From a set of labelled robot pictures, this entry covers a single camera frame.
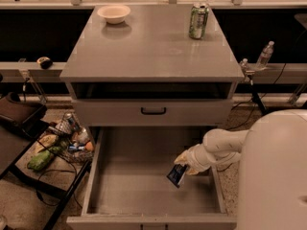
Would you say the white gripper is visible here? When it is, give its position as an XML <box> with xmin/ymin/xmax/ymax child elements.
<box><xmin>174</xmin><ymin>144</ymin><xmax>217</xmax><ymax>175</ymax></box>

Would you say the dark blue snack bar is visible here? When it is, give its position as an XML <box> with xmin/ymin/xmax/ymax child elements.
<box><xmin>167</xmin><ymin>164</ymin><xmax>187</xmax><ymax>188</ymax></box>

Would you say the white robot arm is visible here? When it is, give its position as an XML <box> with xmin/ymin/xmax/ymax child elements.
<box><xmin>175</xmin><ymin>109</ymin><xmax>307</xmax><ymax>230</ymax></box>

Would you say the closed grey middle drawer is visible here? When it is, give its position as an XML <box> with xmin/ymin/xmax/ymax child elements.
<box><xmin>72</xmin><ymin>100</ymin><xmax>233</xmax><ymax>127</ymax></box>

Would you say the open grey bottom drawer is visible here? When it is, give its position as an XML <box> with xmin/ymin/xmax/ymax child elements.
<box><xmin>67</xmin><ymin>126</ymin><xmax>236</xmax><ymax>230</ymax></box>

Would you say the grey drawer cabinet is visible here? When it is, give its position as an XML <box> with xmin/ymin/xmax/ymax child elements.
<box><xmin>59</xmin><ymin>3</ymin><xmax>245</xmax><ymax>136</ymax></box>

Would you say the metal clamp stand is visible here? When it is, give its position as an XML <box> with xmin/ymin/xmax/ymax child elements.
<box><xmin>239</xmin><ymin>58</ymin><xmax>268</xmax><ymax>115</ymax></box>

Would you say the clear plastic water bottle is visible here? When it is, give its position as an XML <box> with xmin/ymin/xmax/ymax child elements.
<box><xmin>256</xmin><ymin>41</ymin><xmax>274</xmax><ymax>71</ymax></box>

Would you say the black side cart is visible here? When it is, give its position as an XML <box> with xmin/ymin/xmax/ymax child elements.
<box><xmin>0</xmin><ymin>93</ymin><xmax>91</xmax><ymax>230</ymax></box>

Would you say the yellow chip bag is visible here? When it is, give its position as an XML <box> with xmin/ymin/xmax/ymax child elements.
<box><xmin>35</xmin><ymin>134</ymin><xmax>59</xmax><ymax>153</ymax></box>

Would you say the green snack bag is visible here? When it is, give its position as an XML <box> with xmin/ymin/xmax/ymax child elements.
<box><xmin>27</xmin><ymin>147</ymin><xmax>61</xmax><ymax>172</ymax></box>

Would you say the green soda can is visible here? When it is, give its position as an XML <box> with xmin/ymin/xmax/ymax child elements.
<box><xmin>189</xmin><ymin>3</ymin><xmax>209</xmax><ymax>39</ymax></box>

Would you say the white paper bowl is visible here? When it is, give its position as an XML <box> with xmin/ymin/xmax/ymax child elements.
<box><xmin>97</xmin><ymin>5</ymin><xmax>130</xmax><ymax>25</ymax></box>

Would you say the black tape measure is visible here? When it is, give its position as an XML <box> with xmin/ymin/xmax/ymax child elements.
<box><xmin>36</xmin><ymin>57</ymin><xmax>53</xmax><ymax>70</ymax></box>

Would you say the black drawer handle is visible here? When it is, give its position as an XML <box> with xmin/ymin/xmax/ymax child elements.
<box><xmin>140</xmin><ymin>107</ymin><xmax>167</xmax><ymax>115</ymax></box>

